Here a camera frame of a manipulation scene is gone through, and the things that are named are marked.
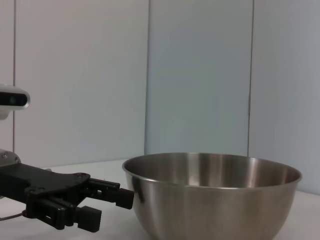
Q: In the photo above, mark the stainless steel bowl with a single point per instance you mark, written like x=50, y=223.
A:
x=212, y=207

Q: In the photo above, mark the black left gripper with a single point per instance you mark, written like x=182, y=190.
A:
x=37, y=180

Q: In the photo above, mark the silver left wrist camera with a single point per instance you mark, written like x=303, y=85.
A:
x=15, y=100

